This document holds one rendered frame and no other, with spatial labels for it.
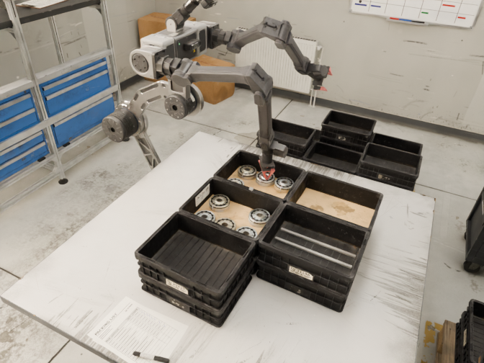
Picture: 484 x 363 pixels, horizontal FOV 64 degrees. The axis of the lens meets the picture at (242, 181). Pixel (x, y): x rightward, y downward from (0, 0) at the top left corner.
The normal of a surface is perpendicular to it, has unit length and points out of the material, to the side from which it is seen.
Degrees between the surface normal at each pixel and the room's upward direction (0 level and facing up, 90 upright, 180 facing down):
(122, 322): 0
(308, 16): 90
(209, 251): 0
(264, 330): 0
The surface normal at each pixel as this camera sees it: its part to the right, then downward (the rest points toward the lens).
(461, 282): 0.04, -0.80
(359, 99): -0.44, 0.52
